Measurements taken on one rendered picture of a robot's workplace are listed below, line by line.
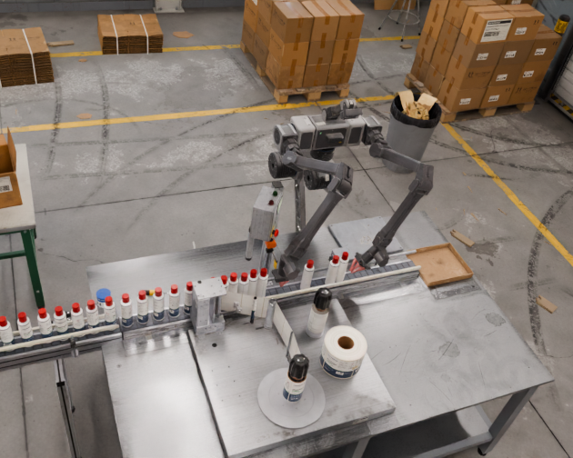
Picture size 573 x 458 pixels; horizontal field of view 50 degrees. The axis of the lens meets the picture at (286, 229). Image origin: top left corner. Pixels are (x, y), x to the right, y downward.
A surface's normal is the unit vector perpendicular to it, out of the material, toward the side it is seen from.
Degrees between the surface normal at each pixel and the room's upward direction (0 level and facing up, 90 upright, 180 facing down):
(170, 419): 0
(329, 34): 91
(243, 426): 0
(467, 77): 90
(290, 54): 90
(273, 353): 0
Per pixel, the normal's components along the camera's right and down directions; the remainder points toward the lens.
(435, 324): 0.13, -0.73
